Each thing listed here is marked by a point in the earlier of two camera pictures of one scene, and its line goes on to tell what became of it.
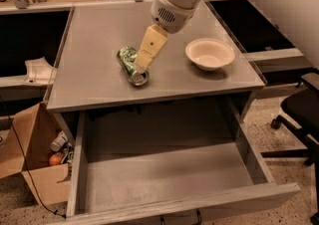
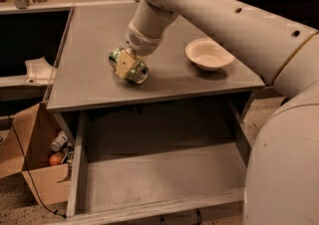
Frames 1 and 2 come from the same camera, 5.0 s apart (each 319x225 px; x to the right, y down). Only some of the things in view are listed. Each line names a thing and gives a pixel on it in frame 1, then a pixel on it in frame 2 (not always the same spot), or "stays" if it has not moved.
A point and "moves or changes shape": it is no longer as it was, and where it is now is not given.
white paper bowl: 209,54 stays
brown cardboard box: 27,147 stays
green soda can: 126,58 moves or changes shape
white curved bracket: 40,72 stays
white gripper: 171,15 to 142,43
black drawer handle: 197,211 stays
